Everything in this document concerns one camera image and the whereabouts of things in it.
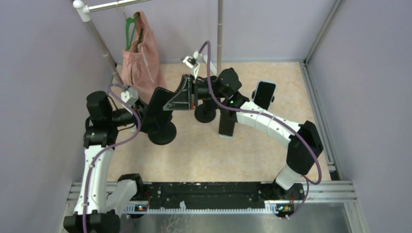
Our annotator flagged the black phone stand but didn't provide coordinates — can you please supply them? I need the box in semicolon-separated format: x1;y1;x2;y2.
194;103;216;123
141;110;177;146
252;90;275;103

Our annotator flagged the black smartphone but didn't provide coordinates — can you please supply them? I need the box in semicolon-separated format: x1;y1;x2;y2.
143;87;174;130

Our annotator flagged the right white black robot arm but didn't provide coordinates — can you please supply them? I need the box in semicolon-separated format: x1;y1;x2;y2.
163;68;324;190

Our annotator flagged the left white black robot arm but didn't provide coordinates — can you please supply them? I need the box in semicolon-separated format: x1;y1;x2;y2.
63;88;143;233

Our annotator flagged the blue-cased smartphone on stand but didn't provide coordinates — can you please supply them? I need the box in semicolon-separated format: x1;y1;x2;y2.
253;80;276;110

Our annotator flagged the white-edged smartphone on table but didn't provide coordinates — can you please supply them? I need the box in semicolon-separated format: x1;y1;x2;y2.
218;113;236;139

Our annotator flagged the pink hanging garment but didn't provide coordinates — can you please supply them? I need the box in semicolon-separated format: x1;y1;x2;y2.
121;11;167;104

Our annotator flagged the green clothes hanger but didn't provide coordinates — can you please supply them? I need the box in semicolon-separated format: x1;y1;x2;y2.
125;12;144;50

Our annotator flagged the metal clothes rack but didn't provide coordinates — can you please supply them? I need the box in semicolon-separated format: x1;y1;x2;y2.
72;0;223;83

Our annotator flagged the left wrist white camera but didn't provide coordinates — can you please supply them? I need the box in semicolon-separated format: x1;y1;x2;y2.
120;86;139;114

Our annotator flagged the wrist white camera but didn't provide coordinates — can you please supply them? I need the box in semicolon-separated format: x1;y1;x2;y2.
181;51;203;78
120;86;139;114

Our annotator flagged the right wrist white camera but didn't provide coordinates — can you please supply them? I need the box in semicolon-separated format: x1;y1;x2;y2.
181;51;203;78

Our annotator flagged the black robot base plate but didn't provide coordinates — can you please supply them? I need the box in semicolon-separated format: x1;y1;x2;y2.
124;182;305;218

